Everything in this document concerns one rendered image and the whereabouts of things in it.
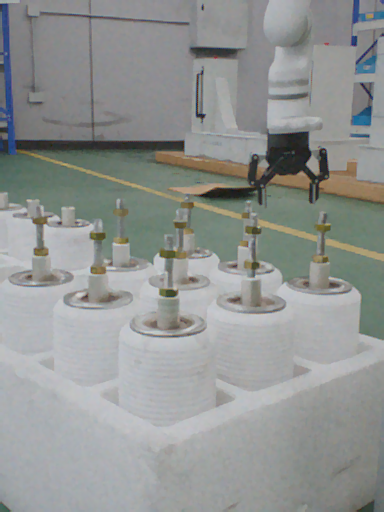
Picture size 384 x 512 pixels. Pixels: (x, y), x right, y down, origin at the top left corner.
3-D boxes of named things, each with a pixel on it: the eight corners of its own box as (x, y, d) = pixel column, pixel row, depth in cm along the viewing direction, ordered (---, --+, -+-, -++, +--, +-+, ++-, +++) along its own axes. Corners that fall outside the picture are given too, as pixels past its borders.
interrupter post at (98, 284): (113, 300, 75) (113, 271, 75) (101, 306, 73) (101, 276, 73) (95, 298, 76) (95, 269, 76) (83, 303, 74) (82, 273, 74)
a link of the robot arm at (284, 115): (270, 135, 117) (270, 97, 115) (259, 125, 128) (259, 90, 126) (324, 131, 118) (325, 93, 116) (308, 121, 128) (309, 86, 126)
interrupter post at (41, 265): (39, 284, 82) (39, 257, 81) (27, 281, 83) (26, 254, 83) (56, 281, 84) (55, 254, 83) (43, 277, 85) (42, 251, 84)
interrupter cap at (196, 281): (147, 277, 86) (147, 272, 86) (206, 277, 87) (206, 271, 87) (149, 293, 79) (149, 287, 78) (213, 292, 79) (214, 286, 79)
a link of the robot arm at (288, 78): (279, 92, 129) (262, 99, 121) (279, 2, 124) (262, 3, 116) (316, 91, 126) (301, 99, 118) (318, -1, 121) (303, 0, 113)
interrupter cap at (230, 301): (217, 316, 70) (217, 309, 70) (214, 296, 78) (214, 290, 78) (291, 317, 70) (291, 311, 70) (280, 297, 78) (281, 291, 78)
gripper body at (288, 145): (306, 117, 128) (305, 168, 131) (261, 121, 128) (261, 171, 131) (317, 123, 121) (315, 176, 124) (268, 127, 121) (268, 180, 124)
